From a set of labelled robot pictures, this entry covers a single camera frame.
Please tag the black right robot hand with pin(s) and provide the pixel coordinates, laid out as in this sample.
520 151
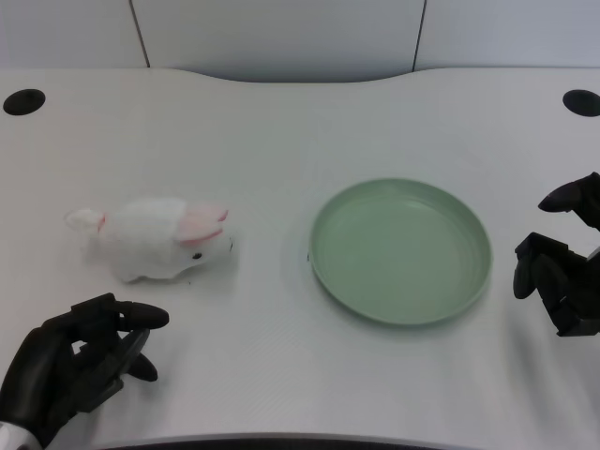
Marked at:
558 281

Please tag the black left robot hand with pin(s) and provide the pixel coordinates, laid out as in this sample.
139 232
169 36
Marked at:
44 356

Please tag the white plush rabbit doll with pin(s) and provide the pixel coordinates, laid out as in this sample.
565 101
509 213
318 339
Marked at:
154 246

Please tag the green round plate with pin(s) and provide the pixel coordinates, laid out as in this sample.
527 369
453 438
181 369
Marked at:
400 253

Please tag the black round table grommet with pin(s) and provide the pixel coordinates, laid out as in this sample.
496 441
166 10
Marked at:
582 102
24 101

